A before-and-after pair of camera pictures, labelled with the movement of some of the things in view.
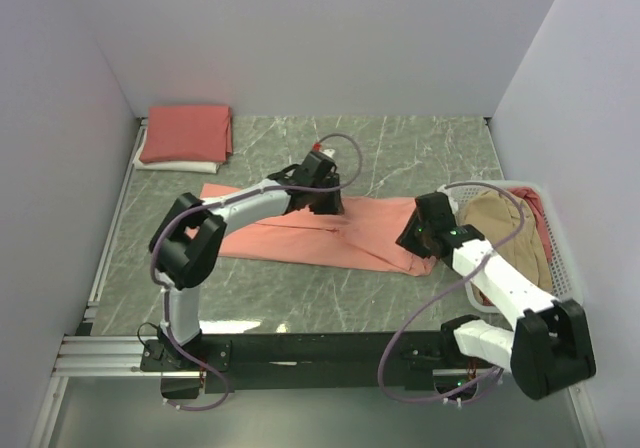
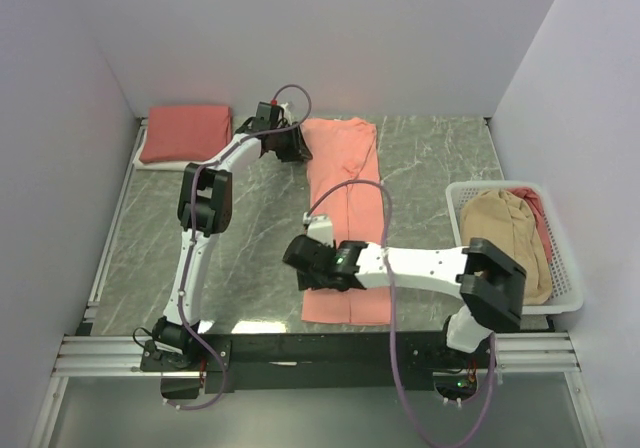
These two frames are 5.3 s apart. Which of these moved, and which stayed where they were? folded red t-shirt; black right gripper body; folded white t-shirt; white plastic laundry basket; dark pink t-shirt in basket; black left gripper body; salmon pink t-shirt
Moved: black left gripper body; black right gripper body; salmon pink t-shirt
Stayed: dark pink t-shirt in basket; folded white t-shirt; folded red t-shirt; white plastic laundry basket
